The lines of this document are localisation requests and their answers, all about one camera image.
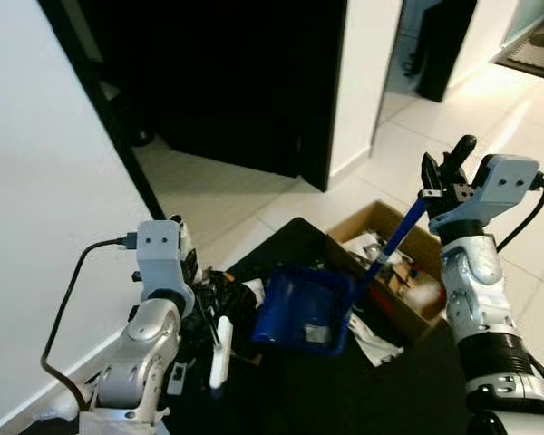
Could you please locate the black stick with white sleeve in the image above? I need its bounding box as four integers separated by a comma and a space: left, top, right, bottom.
199, 272, 234, 391

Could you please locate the blue plastic dustpan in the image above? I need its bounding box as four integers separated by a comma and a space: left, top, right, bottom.
251, 195, 432, 357

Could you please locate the dark foam floor mat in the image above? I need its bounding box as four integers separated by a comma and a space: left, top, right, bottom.
492, 20, 544, 84

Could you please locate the black floor mat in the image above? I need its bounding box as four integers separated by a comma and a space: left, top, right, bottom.
159, 217, 544, 435

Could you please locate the black crumpled plastic bag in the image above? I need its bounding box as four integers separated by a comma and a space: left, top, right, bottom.
181, 266, 269, 365

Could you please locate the brown cardboard box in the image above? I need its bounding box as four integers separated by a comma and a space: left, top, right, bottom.
330, 200, 451, 343

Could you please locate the narrow black door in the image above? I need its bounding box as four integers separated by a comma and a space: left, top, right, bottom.
415, 0, 480, 103

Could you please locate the small black wheel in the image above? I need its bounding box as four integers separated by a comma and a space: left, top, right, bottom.
131, 127, 155, 148

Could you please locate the white crumpled paper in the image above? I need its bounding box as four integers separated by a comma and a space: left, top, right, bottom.
348, 312, 405, 369

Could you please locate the wide black door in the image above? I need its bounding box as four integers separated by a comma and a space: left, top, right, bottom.
38, 0, 350, 220

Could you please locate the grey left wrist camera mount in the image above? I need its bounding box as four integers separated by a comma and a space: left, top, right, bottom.
135, 220, 188, 301

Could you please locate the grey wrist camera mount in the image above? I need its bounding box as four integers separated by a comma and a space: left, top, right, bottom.
470, 154, 541, 220
135, 220, 188, 301

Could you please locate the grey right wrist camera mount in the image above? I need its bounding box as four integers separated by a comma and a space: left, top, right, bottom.
470, 154, 541, 220

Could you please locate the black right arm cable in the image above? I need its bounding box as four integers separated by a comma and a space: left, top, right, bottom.
495, 174, 544, 254

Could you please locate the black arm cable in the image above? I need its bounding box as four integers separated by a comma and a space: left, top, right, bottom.
495, 174, 544, 254
40, 234, 139, 413

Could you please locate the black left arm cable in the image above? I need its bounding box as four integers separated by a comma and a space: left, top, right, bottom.
40, 234, 139, 413

